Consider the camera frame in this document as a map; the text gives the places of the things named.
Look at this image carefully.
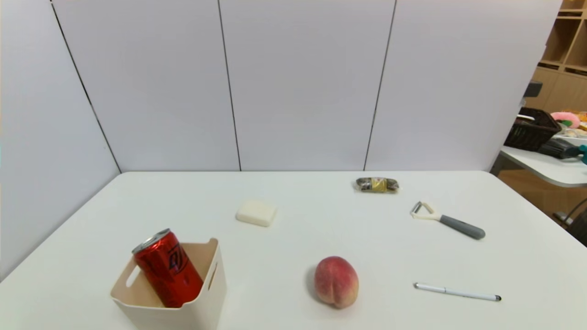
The white pen with black tip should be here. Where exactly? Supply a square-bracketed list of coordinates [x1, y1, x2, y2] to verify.
[414, 282, 502, 302]

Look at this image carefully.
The cream white plastic box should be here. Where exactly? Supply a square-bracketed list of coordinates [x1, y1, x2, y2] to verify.
[111, 238, 227, 330]

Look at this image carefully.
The black tool on side table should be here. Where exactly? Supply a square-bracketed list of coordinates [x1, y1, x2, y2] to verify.
[539, 138, 579, 160]

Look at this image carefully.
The white soap bar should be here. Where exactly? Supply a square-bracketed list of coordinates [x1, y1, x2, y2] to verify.
[236, 199, 277, 227]

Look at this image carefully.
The wooden shelf unit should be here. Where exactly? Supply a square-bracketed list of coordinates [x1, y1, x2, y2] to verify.
[524, 0, 587, 110]

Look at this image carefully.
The pink plush toy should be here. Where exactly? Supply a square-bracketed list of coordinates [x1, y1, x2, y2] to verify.
[550, 111, 581, 129]

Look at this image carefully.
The white side table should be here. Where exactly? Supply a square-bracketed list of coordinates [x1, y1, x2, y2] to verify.
[490, 135, 587, 188]

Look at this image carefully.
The wrapped snack packet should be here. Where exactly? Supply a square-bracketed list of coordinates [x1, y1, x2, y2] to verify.
[355, 177, 400, 194]

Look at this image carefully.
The pink peach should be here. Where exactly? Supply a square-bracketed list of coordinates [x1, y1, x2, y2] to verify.
[314, 256, 360, 309]

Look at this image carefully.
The dark wicker basket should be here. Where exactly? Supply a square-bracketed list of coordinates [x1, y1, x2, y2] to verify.
[504, 107, 562, 152]

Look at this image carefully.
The red soda can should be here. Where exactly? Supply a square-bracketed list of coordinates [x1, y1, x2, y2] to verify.
[132, 228, 204, 308]

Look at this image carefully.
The peeler with grey handle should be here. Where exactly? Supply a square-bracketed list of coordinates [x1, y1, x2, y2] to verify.
[410, 201, 486, 240]

